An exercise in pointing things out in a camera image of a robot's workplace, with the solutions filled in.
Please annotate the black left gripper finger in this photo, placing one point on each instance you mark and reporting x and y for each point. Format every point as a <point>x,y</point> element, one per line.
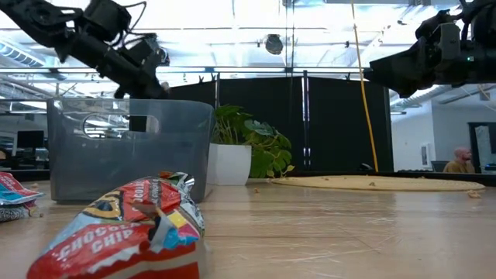
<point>166,92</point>
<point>147,90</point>

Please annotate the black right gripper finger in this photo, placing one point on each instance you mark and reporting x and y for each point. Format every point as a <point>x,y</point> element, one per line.
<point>407,66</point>
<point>408,92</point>

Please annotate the red chewy granola bar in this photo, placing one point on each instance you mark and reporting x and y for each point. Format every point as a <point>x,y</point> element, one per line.
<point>116,240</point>

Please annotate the blue and red granola bar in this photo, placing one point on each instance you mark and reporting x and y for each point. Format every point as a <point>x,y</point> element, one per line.
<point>13,190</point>

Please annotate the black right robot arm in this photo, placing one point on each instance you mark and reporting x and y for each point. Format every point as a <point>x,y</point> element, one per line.
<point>489,62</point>

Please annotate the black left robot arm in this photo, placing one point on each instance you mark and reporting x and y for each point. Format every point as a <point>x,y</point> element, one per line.
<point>38,19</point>

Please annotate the translucent grey plastic bin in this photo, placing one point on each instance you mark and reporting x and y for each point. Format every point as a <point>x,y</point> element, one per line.
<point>144,124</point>
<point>97,162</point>

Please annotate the black partition screen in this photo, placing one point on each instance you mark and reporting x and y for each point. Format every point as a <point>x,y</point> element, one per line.
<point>337,128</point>

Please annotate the dark glass door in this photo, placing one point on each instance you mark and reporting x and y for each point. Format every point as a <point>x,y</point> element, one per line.
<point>482,147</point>

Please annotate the person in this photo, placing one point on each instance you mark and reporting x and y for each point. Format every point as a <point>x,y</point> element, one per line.
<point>461,160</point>

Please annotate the black rounded object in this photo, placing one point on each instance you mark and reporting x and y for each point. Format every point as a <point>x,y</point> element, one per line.
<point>365,167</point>

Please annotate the green plant in white pot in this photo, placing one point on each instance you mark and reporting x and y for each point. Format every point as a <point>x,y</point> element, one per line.
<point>228,162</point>

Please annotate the black computer monitor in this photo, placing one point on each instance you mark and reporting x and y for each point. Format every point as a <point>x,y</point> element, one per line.
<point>30,139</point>

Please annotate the black ceiling fixture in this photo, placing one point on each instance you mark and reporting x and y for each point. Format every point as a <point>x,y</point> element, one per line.
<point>274,43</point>

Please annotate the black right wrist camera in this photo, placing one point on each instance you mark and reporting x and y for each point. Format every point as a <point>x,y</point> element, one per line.
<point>426,27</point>

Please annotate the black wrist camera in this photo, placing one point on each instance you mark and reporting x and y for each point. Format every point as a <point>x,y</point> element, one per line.
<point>426,27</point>
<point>106,17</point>

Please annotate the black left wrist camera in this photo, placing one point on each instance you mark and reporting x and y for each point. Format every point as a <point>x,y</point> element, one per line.
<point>106,17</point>

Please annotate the white wall dispenser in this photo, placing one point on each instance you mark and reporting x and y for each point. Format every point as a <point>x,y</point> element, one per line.
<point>425,155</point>

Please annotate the black metal table frame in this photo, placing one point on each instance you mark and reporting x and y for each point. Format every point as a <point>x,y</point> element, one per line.
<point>490,179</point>

